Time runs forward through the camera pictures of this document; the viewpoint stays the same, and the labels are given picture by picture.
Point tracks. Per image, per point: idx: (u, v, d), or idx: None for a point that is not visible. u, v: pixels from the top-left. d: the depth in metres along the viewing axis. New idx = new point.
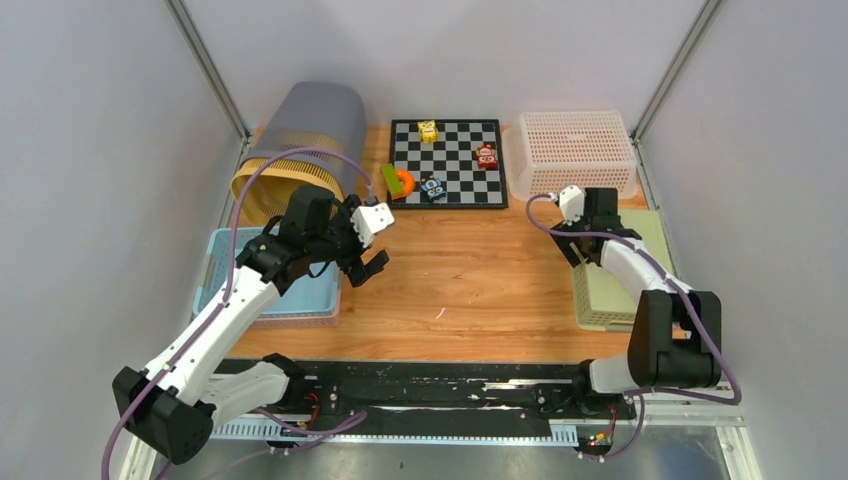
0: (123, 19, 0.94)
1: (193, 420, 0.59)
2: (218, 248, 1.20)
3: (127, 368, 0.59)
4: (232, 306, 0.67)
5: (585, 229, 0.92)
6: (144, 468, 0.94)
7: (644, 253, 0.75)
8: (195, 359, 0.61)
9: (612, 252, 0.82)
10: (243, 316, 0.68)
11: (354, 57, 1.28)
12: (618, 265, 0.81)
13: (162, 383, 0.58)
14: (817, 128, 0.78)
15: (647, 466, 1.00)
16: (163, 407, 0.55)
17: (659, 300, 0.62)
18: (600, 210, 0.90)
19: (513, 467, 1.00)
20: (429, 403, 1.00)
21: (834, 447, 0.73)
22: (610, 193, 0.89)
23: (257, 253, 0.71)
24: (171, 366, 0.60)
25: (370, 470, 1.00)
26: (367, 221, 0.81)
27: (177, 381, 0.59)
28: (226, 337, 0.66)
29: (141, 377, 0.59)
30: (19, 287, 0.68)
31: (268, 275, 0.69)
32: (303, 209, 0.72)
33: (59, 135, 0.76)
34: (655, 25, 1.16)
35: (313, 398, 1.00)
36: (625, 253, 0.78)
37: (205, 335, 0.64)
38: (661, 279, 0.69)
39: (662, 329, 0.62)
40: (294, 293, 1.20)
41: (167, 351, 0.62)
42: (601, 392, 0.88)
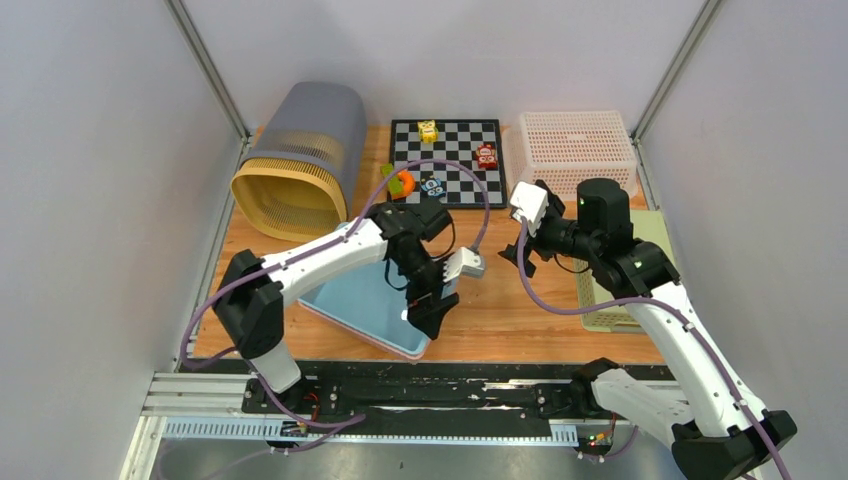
0: (123, 20, 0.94)
1: (275, 323, 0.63)
2: None
3: (250, 251, 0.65)
4: (349, 245, 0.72)
5: (593, 251, 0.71)
6: (144, 468, 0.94)
7: (699, 336, 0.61)
8: (305, 270, 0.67)
9: (645, 314, 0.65)
10: (348, 258, 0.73)
11: (354, 56, 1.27)
12: (654, 332, 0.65)
13: (273, 275, 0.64)
14: (816, 129, 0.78)
15: (647, 465, 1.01)
16: (264, 296, 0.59)
17: (741, 450, 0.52)
18: (613, 226, 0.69)
19: (513, 467, 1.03)
20: (429, 403, 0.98)
21: (836, 448, 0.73)
22: (621, 203, 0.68)
23: (387, 215, 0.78)
24: (285, 264, 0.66)
25: (370, 469, 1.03)
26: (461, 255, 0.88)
27: (285, 279, 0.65)
28: (327, 268, 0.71)
29: (256, 263, 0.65)
30: (20, 286, 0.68)
31: (387, 234, 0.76)
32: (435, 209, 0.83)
33: (57, 134, 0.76)
34: (655, 24, 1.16)
35: (313, 398, 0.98)
36: (674, 329, 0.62)
37: (318, 253, 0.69)
38: (731, 401, 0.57)
39: (733, 471, 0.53)
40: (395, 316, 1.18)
41: (285, 252, 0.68)
42: (605, 406, 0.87)
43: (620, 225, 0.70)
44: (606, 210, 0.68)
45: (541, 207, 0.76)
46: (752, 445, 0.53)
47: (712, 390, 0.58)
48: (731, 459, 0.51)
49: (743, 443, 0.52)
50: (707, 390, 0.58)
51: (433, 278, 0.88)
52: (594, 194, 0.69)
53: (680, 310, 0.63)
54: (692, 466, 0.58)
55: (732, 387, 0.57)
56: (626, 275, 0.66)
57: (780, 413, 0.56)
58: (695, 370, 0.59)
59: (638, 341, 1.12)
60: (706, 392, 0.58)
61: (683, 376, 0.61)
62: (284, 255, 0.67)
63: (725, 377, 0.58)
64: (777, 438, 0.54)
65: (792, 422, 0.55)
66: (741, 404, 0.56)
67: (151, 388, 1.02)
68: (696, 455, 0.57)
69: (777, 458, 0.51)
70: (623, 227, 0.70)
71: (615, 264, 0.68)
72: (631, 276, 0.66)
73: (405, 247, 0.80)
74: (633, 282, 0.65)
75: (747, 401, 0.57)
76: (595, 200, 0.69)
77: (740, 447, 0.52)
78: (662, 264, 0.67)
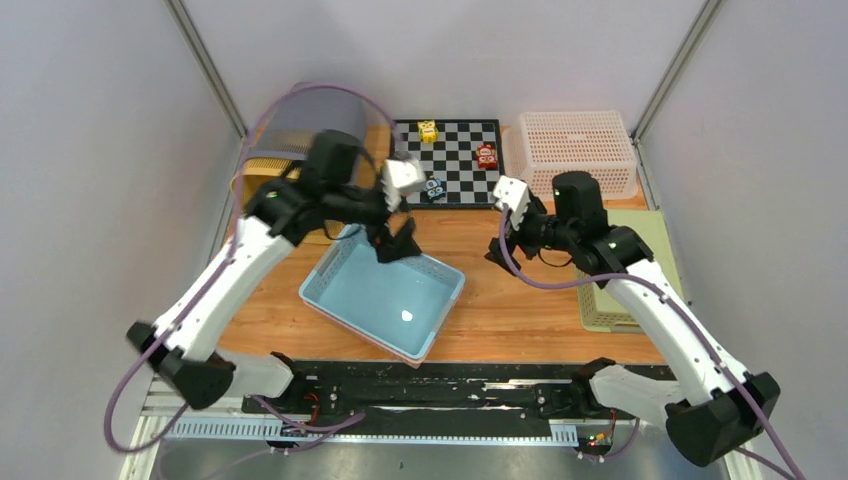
0: (123, 20, 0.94)
1: (206, 376, 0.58)
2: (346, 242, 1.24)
3: (135, 324, 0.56)
4: (239, 263, 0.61)
5: (573, 240, 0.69)
6: (144, 468, 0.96)
7: (675, 305, 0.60)
8: (200, 320, 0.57)
9: (621, 289, 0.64)
10: (253, 272, 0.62)
11: (354, 56, 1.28)
12: (631, 307, 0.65)
13: (167, 343, 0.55)
14: (816, 128, 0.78)
15: (647, 466, 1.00)
16: (169, 368, 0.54)
17: (723, 411, 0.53)
18: (587, 211, 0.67)
19: (513, 467, 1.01)
20: (429, 403, 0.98)
21: (835, 448, 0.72)
22: (593, 189, 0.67)
23: (265, 200, 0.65)
24: (176, 325, 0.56)
25: (371, 469, 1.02)
26: (392, 176, 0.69)
27: (183, 341, 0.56)
28: (233, 296, 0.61)
29: (148, 334, 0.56)
30: (19, 285, 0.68)
31: (277, 227, 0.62)
32: (325, 154, 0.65)
33: (57, 135, 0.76)
34: (655, 24, 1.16)
35: (313, 398, 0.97)
36: (650, 301, 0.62)
37: (211, 292, 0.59)
38: (712, 365, 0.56)
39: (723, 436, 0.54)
40: (410, 324, 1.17)
41: (173, 307, 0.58)
42: (605, 403, 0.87)
43: (595, 212, 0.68)
44: (579, 197, 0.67)
45: (524, 200, 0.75)
46: (733, 406, 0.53)
47: (693, 356, 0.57)
48: (718, 420, 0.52)
49: (724, 404, 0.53)
50: (686, 357, 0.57)
51: (377, 208, 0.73)
52: (568, 182, 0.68)
53: (653, 282, 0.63)
54: (684, 439, 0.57)
55: (710, 351, 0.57)
56: (603, 257, 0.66)
57: (760, 374, 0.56)
58: (674, 340, 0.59)
59: (639, 341, 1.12)
60: (687, 359, 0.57)
61: (664, 346, 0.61)
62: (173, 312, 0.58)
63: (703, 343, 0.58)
64: (761, 399, 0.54)
65: (773, 381, 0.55)
66: (721, 367, 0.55)
67: (151, 388, 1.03)
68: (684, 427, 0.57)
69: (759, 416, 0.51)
70: (597, 214, 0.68)
71: (592, 247, 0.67)
72: (606, 256, 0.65)
73: (311, 216, 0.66)
74: (610, 263, 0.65)
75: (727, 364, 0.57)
76: (568, 188, 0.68)
77: (720, 409, 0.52)
78: (636, 245, 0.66)
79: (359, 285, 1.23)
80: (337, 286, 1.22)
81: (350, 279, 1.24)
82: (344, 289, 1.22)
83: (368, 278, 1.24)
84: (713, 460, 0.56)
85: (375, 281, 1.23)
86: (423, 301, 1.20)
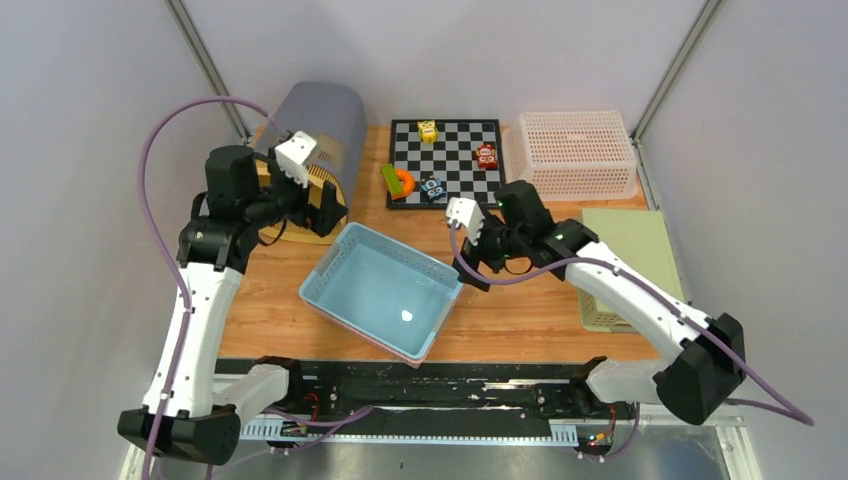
0: (122, 20, 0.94)
1: (220, 426, 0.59)
2: (348, 239, 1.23)
3: (125, 413, 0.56)
4: (201, 309, 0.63)
5: (524, 244, 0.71)
6: (144, 468, 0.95)
7: (628, 274, 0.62)
8: (190, 377, 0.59)
9: (579, 273, 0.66)
10: (217, 315, 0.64)
11: (354, 56, 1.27)
12: (593, 288, 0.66)
13: (168, 411, 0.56)
14: (816, 128, 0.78)
15: (648, 467, 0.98)
16: (182, 431, 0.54)
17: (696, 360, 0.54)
18: (529, 212, 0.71)
19: (513, 467, 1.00)
20: (429, 403, 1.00)
21: (835, 449, 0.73)
22: (528, 191, 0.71)
23: (196, 242, 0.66)
24: (168, 392, 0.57)
25: (370, 470, 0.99)
26: (290, 156, 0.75)
27: (184, 402, 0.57)
28: (209, 342, 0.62)
29: (145, 415, 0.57)
30: (20, 286, 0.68)
31: (218, 261, 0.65)
32: (223, 177, 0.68)
33: (57, 136, 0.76)
34: (655, 24, 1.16)
35: (313, 398, 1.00)
36: (604, 276, 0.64)
37: (187, 348, 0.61)
38: (675, 319, 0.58)
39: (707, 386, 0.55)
40: (410, 325, 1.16)
41: (157, 380, 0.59)
42: (608, 401, 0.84)
43: (537, 211, 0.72)
44: (518, 201, 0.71)
45: (476, 218, 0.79)
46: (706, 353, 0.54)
47: (655, 316, 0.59)
48: (692, 366, 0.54)
49: (696, 353, 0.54)
50: (651, 318, 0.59)
51: (293, 193, 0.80)
52: (506, 191, 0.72)
53: (603, 258, 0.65)
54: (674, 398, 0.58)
55: (670, 307, 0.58)
56: (555, 250, 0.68)
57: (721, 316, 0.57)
58: (636, 306, 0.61)
59: (639, 341, 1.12)
60: (652, 319, 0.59)
61: (630, 315, 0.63)
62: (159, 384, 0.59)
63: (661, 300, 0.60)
64: (728, 340, 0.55)
65: (732, 318, 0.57)
66: (683, 319, 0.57)
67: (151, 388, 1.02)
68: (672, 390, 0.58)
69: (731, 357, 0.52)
70: (540, 213, 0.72)
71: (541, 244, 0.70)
72: (556, 247, 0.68)
73: (247, 235, 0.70)
74: (560, 251, 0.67)
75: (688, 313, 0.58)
76: (508, 196, 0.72)
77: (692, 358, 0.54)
78: (581, 232, 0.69)
79: (359, 287, 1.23)
80: (338, 288, 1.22)
81: (350, 281, 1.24)
82: (345, 291, 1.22)
83: (369, 280, 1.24)
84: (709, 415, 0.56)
85: (375, 283, 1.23)
86: (423, 302, 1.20)
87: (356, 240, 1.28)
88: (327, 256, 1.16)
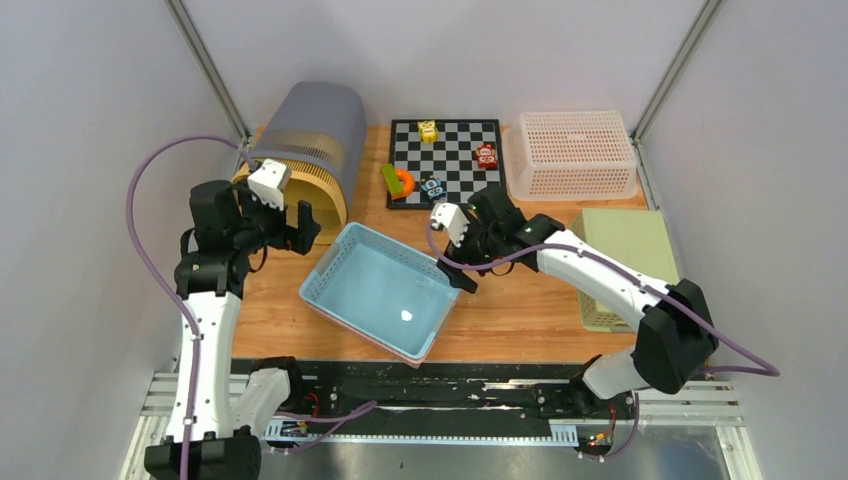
0: (122, 20, 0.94)
1: (244, 447, 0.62)
2: (347, 239, 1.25)
3: (150, 447, 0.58)
4: (210, 335, 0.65)
5: (498, 241, 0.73)
6: (144, 468, 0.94)
7: (590, 253, 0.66)
8: (209, 401, 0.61)
9: (546, 259, 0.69)
10: (225, 338, 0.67)
11: (354, 56, 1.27)
12: (560, 272, 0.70)
13: (194, 435, 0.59)
14: (816, 128, 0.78)
15: (648, 467, 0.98)
16: (212, 451, 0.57)
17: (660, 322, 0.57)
18: (500, 211, 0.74)
19: (513, 467, 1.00)
20: (429, 403, 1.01)
21: (835, 450, 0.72)
22: (497, 191, 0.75)
23: (194, 273, 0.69)
24: (192, 418, 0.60)
25: (370, 470, 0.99)
26: (264, 183, 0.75)
27: (209, 424, 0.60)
28: (222, 366, 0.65)
29: (170, 445, 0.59)
30: (19, 286, 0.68)
31: (219, 286, 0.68)
32: (210, 211, 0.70)
33: (57, 135, 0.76)
34: (655, 24, 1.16)
35: (313, 398, 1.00)
36: (569, 259, 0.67)
37: (202, 374, 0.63)
38: (636, 289, 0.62)
39: (675, 348, 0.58)
40: (410, 324, 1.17)
41: (178, 409, 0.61)
42: (608, 397, 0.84)
43: (508, 210, 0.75)
44: (488, 201, 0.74)
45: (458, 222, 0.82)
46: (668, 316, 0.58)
47: (619, 288, 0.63)
48: (655, 329, 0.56)
49: (659, 315, 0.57)
50: (615, 290, 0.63)
51: (273, 218, 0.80)
52: (476, 195, 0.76)
53: (568, 243, 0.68)
54: (649, 366, 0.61)
55: (630, 277, 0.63)
56: (524, 241, 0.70)
57: (681, 281, 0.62)
58: (600, 282, 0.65)
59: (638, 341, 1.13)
60: (615, 291, 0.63)
61: (596, 292, 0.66)
62: (179, 412, 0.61)
63: (622, 272, 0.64)
64: (688, 301, 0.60)
65: (691, 282, 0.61)
66: (644, 286, 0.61)
67: (151, 388, 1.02)
68: (645, 357, 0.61)
69: (691, 316, 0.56)
70: (511, 211, 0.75)
71: (511, 237, 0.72)
72: (526, 237, 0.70)
73: (241, 261, 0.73)
74: (527, 240, 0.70)
75: (647, 281, 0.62)
76: (479, 199, 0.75)
77: (657, 320, 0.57)
78: (548, 224, 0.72)
79: (359, 287, 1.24)
80: (338, 287, 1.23)
81: (349, 280, 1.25)
82: (345, 290, 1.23)
83: (368, 279, 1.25)
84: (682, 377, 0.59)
85: (375, 282, 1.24)
86: (422, 301, 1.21)
87: (356, 240, 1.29)
88: (326, 257, 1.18)
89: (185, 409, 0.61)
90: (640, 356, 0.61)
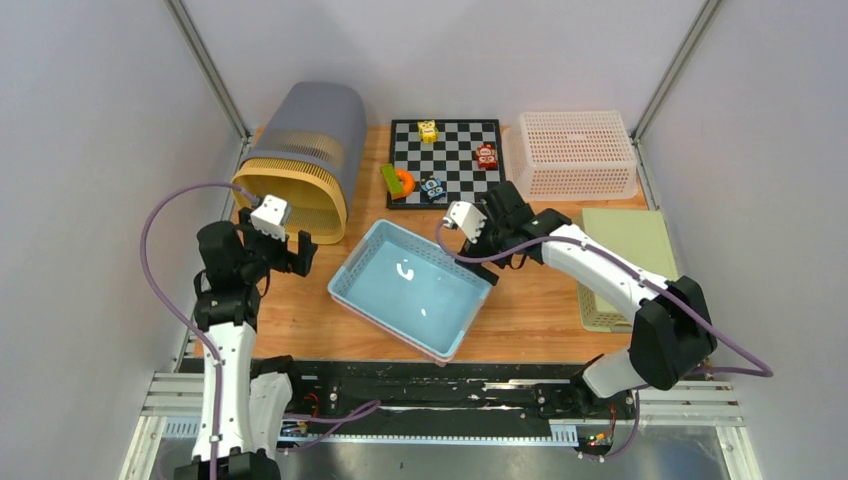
0: (123, 21, 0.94)
1: (265, 466, 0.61)
2: (376, 237, 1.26)
3: (177, 469, 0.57)
4: (231, 359, 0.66)
5: (508, 234, 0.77)
6: (144, 468, 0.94)
7: (594, 248, 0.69)
8: (234, 416, 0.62)
9: (553, 254, 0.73)
10: (245, 362, 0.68)
11: (354, 56, 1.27)
12: (566, 267, 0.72)
13: (221, 452, 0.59)
14: (816, 128, 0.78)
15: (647, 466, 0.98)
16: (239, 464, 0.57)
17: (655, 316, 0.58)
18: (510, 207, 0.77)
19: (513, 467, 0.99)
20: (429, 403, 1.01)
21: (835, 450, 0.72)
22: (507, 186, 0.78)
23: (214, 309, 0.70)
24: (218, 435, 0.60)
25: (370, 470, 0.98)
26: (265, 220, 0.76)
27: (234, 439, 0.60)
28: (243, 388, 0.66)
29: (198, 464, 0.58)
30: (20, 286, 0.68)
31: (238, 316, 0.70)
32: (219, 252, 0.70)
33: (58, 136, 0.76)
34: (655, 24, 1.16)
35: (313, 398, 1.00)
36: (574, 252, 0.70)
37: (225, 394, 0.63)
38: (636, 283, 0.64)
39: (670, 344, 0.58)
40: (438, 322, 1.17)
41: (202, 429, 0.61)
42: (606, 397, 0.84)
43: (518, 205, 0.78)
44: (499, 197, 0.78)
45: (475, 217, 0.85)
46: (663, 308, 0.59)
47: (618, 281, 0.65)
48: (650, 321, 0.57)
49: (653, 308, 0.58)
50: (614, 283, 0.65)
51: (272, 246, 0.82)
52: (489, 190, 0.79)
53: (572, 236, 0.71)
54: (644, 361, 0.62)
55: (631, 272, 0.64)
56: (531, 234, 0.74)
57: (681, 278, 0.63)
58: (601, 275, 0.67)
59: None
60: (615, 285, 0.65)
61: (599, 287, 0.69)
62: (205, 432, 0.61)
63: (624, 267, 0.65)
64: (686, 297, 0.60)
65: (691, 280, 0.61)
66: (643, 281, 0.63)
67: (151, 388, 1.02)
68: (641, 350, 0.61)
69: (685, 310, 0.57)
70: (521, 206, 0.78)
71: (519, 230, 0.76)
72: (533, 231, 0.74)
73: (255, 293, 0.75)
74: (534, 233, 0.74)
75: (646, 276, 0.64)
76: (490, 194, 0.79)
77: (651, 313, 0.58)
78: (555, 218, 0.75)
79: (385, 284, 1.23)
80: (365, 285, 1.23)
81: (376, 277, 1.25)
82: (371, 287, 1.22)
83: (394, 277, 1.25)
84: (676, 374, 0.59)
85: (401, 280, 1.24)
86: (450, 299, 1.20)
87: (384, 236, 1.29)
88: (355, 253, 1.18)
89: (210, 428, 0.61)
90: (636, 349, 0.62)
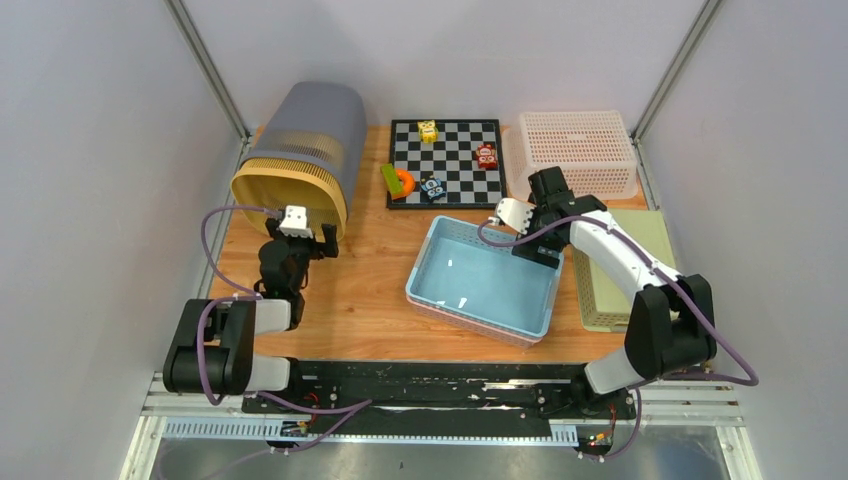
0: (122, 21, 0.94)
1: (247, 338, 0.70)
2: (434, 235, 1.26)
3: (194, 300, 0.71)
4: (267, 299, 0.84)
5: (547, 212, 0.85)
6: (144, 468, 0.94)
7: (619, 233, 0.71)
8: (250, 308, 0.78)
9: (580, 233, 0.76)
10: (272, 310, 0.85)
11: (353, 56, 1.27)
12: (591, 249, 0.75)
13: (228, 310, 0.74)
14: (816, 129, 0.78)
15: (647, 466, 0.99)
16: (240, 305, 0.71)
17: (655, 300, 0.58)
18: (552, 188, 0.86)
19: (513, 467, 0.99)
20: (429, 403, 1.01)
21: (836, 449, 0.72)
22: (554, 171, 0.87)
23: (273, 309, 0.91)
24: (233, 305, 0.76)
25: (370, 470, 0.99)
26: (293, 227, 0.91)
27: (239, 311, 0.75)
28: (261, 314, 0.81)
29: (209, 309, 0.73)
30: (18, 287, 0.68)
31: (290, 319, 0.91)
32: (276, 274, 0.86)
33: (57, 136, 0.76)
34: (655, 24, 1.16)
35: (313, 398, 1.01)
36: (596, 233, 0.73)
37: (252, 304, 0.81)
38: (646, 269, 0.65)
39: (664, 333, 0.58)
40: (509, 302, 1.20)
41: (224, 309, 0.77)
42: (603, 394, 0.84)
43: (559, 189, 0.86)
44: (545, 179, 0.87)
45: (521, 210, 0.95)
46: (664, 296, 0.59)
47: (631, 265, 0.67)
48: (647, 303, 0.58)
49: (655, 293, 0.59)
50: (626, 266, 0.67)
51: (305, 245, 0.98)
52: (535, 174, 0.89)
53: (600, 219, 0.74)
54: (636, 348, 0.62)
55: (644, 258, 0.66)
56: (566, 212, 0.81)
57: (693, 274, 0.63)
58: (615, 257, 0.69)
59: None
60: (627, 269, 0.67)
61: (615, 272, 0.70)
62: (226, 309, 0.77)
63: (638, 254, 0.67)
64: (692, 293, 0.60)
65: (701, 277, 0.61)
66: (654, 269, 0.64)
67: (151, 388, 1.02)
68: (635, 337, 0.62)
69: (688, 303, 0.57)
70: (562, 190, 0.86)
71: (556, 208, 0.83)
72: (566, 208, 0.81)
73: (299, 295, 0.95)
74: (568, 211, 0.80)
75: (659, 264, 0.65)
76: (536, 178, 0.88)
77: (651, 296, 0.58)
78: (591, 203, 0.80)
79: (447, 281, 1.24)
80: (428, 285, 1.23)
81: (439, 276, 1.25)
82: (437, 286, 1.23)
83: (454, 272, 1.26)
84: (666, 366, 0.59)
85: (460, 273, 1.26)
86: (513, 282, 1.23)
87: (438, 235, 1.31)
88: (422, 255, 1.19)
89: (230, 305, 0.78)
90: (631, 336, 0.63)
